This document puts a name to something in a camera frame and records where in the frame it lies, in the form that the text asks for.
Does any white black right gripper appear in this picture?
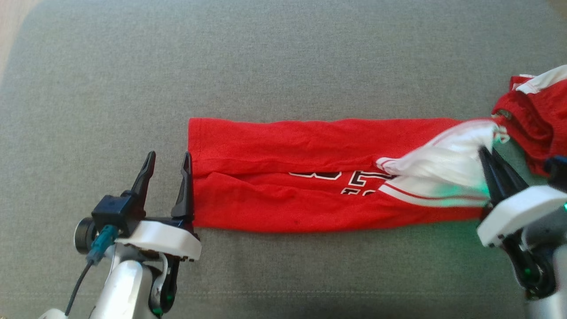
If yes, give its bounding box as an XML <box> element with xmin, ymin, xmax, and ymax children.
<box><xmin>477</xmin><ymin>146</ymin><xmax>567</xmax><ymax>248</ymax></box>

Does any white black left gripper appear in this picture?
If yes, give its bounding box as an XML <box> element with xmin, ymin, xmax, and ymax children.
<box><xmin>116</xmin><ymin>151</ymin><xmax>202</xmax><ymax>262</ymax></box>

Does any red white basketball jersey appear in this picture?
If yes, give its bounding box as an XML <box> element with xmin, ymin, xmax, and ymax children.
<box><xmin>187</xmin><ymin>116</ymin><xmax>510</xmax><ymax>234</ymax></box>

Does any wide grey ottoman cushion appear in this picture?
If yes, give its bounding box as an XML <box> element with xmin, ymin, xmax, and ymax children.
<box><xmin>0</xmin><ymin>0</ymin><xmax>567</xmax><ymax>319</ymax></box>

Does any black cable with teal plug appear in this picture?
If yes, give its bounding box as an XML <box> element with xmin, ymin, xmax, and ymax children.
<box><xmin>64</xmin><ymin>224</ymin><xmax>120</xmax><ymax>316</ymax></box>

